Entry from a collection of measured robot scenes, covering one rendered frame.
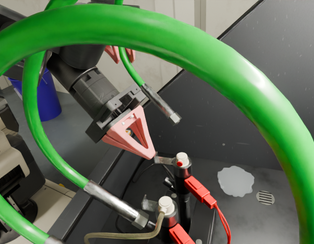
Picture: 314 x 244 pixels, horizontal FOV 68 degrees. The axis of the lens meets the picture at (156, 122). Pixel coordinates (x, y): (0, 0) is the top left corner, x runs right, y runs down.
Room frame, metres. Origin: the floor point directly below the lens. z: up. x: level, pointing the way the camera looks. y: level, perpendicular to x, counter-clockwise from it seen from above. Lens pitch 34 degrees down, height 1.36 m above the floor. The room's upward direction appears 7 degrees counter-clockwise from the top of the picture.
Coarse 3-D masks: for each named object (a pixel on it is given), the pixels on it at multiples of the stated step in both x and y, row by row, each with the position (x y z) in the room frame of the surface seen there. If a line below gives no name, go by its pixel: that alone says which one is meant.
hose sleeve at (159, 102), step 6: (144, 84) 0.39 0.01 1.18; (144, 90) 0.39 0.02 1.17; (150, 90) 0.39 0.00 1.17; (150, 96) 0.38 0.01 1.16; (156, 96) 0.38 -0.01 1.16; (156, 102) 0.37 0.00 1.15; (162, 102) 0.37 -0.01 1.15; (162, 108) 0.36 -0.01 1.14; (168, 108) 0.36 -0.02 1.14; (168, 114) 0.35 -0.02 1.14
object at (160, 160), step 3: (159, 159) 0.26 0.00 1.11; (162, 159) 0.26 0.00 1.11; (165, 159) 0.26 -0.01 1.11; (168, 159) 0.26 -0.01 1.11; (171, 159) 0.26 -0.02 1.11; (156, 162) 0.26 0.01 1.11; (159, 162) 0.25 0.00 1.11; (162, 162) 0.25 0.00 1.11; (165, 162) 0.25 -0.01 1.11; (168, 162) 0.25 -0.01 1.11; (171, 162) 0.25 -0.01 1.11; (168, 165) 0.25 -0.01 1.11; (171, 165) 0.25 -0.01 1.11
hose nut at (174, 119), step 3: (174, 114) 0.35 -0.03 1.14; (177, 114) 0.35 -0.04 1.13; (171, 117) 0.35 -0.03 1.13; (174, 117) 0.34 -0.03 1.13; (177, 117) 0.34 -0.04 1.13; (180, 117) 0.35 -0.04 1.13; (168, 120) 0.35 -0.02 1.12; (171, 120) 0.34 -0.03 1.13; (174, 120) 0.34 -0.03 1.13; (177, 120) 0.34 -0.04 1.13; (171, 123) 0.34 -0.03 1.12; (174, 123) 0.34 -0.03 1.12; (177, 123) 0.34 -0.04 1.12
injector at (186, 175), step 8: (176, 168) 0.24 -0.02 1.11; (184, 168) 0.23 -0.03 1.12; (176, 176) 0.24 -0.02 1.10; (184, 176) 0.23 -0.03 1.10; (168, 184) 0.25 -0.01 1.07; (176, 184) 0.24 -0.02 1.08; (176, 192) 0.24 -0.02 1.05; (184, 192) 0.23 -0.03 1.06; (184, 200) 0.24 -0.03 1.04; (184, 208) 0.24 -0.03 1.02; (184, 216) 0.24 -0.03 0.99; (184, 224) 0.24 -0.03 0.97
